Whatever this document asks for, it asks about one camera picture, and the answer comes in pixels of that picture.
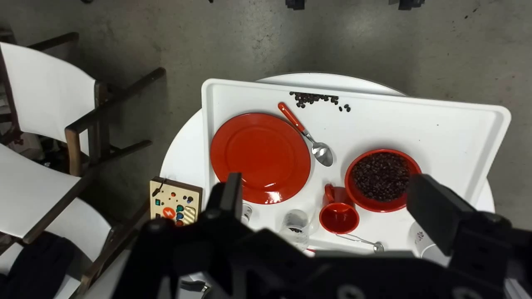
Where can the red bowl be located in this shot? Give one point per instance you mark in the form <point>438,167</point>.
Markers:
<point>355,197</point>

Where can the white canvas wooden chair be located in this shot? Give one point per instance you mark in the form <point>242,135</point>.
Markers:
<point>51,89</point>
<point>28,192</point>

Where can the white plastic tray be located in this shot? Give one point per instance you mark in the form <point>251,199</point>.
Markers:
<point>422,127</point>

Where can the red plate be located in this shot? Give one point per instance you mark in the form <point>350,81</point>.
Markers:
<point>260,155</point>

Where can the heaped coffee bean mass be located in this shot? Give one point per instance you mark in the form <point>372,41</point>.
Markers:
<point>382,177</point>

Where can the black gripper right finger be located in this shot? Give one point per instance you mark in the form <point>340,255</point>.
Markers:
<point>443,214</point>

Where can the black jacket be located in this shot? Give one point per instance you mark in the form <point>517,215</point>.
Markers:
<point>36,268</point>

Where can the black stand base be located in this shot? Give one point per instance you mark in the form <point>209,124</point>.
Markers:
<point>295,4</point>

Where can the white mug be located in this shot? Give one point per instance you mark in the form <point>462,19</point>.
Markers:
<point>295,224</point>

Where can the red cup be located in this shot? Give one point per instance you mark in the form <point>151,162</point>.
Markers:
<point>339,217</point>

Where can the small metal spoon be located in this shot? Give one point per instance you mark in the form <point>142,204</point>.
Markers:
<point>364,240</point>

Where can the loose scattered coffee beans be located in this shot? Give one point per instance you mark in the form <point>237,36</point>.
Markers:
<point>314,99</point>

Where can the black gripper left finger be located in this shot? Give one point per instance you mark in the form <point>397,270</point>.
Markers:
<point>227,200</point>

